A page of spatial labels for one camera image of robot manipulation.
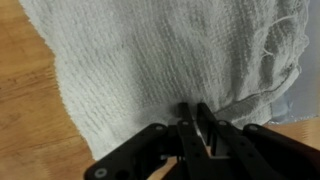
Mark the white cloth towel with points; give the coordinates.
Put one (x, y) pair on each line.
(124, 64)

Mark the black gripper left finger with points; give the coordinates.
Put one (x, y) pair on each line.
(149, 150)

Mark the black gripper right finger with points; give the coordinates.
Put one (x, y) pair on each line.
(289, 158)

